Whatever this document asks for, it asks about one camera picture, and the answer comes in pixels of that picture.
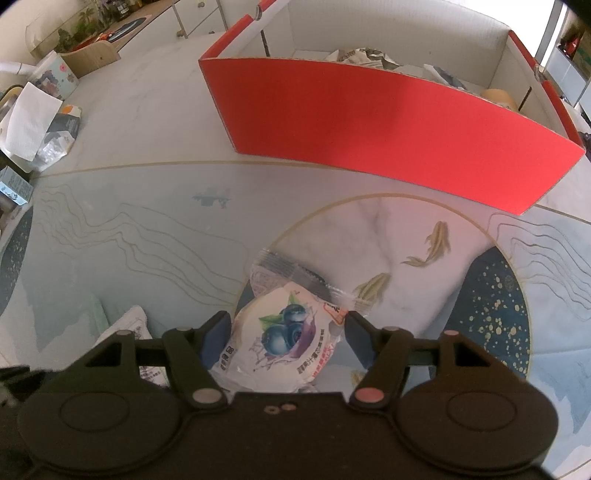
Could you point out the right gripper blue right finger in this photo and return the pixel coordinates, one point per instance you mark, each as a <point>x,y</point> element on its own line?
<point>366,340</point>

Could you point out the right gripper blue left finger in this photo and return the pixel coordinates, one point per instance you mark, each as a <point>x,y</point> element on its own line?
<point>212,337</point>

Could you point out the blueberry bread package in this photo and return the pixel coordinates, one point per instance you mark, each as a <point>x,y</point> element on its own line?
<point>283,337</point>

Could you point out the brown foil wrapper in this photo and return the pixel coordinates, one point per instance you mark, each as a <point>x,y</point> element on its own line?
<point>365,57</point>

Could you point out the blue white wet wipes pack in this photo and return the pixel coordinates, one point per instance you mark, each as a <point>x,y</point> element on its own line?
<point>441,76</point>

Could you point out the small blue carton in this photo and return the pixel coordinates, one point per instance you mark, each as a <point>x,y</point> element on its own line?
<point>14,187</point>

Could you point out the red cardboard box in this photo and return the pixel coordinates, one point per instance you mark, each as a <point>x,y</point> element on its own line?
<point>278,97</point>

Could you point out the clear plastic bag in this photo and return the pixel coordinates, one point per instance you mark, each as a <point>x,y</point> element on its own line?
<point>59,138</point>

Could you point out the white paper sheet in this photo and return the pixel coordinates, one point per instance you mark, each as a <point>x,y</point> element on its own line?
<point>29,120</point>

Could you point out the white patterned cup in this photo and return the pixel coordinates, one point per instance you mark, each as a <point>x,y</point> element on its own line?
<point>53,76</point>

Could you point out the white drawer sideboard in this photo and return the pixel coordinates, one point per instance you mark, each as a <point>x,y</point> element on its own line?
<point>132,27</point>

